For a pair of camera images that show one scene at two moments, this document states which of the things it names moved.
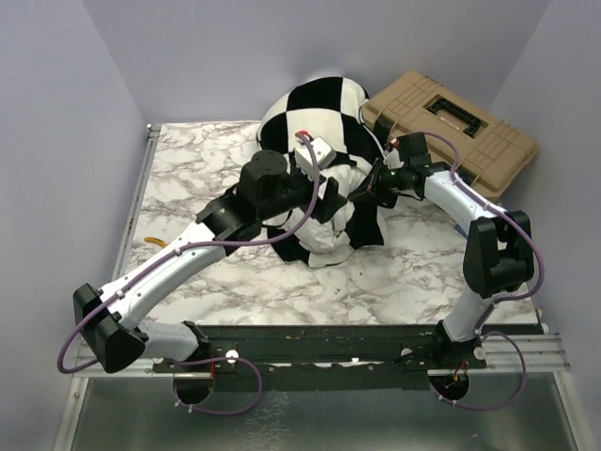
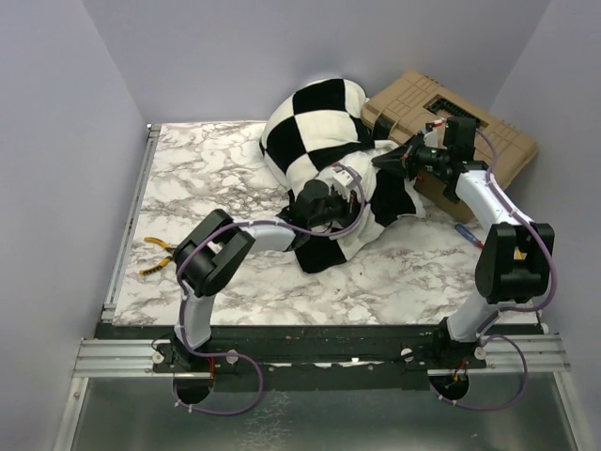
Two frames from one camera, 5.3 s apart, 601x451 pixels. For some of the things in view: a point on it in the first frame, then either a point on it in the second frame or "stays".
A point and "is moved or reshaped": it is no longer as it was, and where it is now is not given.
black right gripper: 374,191 to 401,158
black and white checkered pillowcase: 331,108 is moved or reshaped
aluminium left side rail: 135,202 stays
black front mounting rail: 320,358 stays
